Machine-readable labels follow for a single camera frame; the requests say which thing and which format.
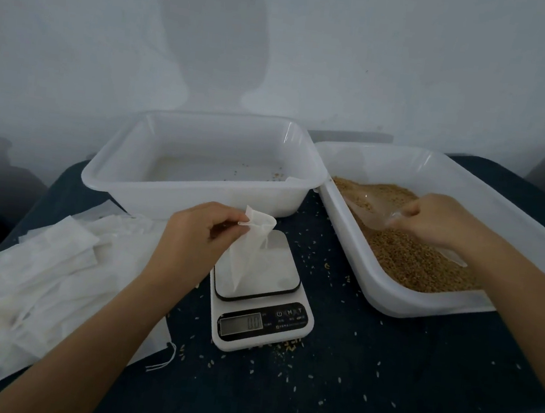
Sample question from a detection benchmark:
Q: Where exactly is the brown grain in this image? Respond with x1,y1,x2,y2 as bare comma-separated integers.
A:
321,176,495,299

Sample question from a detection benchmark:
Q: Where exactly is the person's right hand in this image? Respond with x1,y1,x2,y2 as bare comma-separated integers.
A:
384,188,494,256

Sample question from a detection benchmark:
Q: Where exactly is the pile of white bags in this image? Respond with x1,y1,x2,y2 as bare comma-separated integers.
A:
0,190,194,413

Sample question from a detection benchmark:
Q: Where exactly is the person's left forearm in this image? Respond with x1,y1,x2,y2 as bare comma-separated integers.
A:
0,261,186,413

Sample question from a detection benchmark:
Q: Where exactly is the white digital kitchen scale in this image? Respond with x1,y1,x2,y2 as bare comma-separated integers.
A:
203,223,325,361

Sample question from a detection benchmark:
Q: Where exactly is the person's right forearm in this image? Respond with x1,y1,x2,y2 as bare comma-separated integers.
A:
451,225,545,410

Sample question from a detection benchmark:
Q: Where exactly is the white mesh bag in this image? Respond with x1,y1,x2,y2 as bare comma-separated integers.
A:
213,203,279,302

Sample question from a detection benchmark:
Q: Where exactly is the white plastic tub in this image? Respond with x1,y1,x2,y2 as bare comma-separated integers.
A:
78,97,336,236

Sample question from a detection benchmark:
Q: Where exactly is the white tray of grain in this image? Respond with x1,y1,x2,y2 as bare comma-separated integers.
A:
298,135,545,333

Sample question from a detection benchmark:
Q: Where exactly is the person's left hand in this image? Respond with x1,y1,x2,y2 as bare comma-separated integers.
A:
139,195,254,305

